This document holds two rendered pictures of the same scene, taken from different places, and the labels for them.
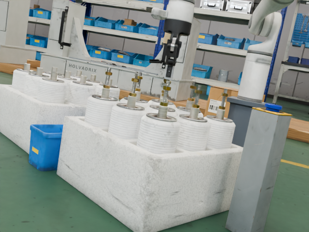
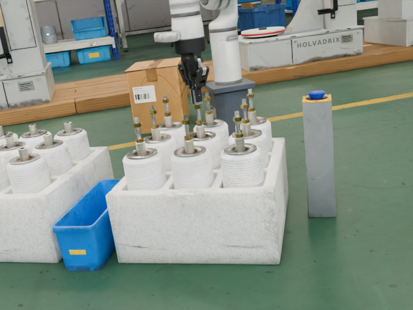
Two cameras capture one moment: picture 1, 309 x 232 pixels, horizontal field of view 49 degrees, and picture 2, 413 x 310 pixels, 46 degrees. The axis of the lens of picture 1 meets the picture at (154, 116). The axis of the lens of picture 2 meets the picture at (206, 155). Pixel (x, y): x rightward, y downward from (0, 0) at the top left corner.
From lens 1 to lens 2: 0.63 m
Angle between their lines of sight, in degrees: 31
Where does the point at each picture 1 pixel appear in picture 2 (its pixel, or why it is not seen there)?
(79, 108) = (72, 178)
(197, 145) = (265, 158)
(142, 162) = (257, 200)
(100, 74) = not seen: outside the picture
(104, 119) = (159, 177)
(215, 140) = not seen: hidden behind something
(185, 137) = not seen: hidden behind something
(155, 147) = (254, 179)
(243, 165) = (310, 157)
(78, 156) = (153, 229)
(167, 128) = (259, 157)
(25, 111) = (13, 215)
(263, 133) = (321, 122)
